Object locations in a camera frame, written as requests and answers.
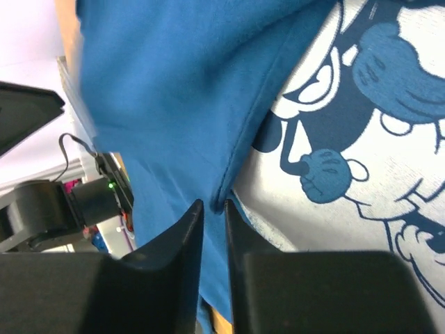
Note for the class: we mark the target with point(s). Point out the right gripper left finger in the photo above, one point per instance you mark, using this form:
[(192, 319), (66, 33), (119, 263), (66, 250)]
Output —
[(153, 289)]

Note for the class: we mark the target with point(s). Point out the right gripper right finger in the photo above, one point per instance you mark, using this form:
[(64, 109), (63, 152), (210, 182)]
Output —
[(241, 240)]

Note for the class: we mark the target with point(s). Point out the blue t-shirt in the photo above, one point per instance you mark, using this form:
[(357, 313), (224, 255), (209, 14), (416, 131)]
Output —
[(322, 120)]

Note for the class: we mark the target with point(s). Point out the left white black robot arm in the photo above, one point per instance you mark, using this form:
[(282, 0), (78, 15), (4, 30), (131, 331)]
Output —
[(37, 215)]

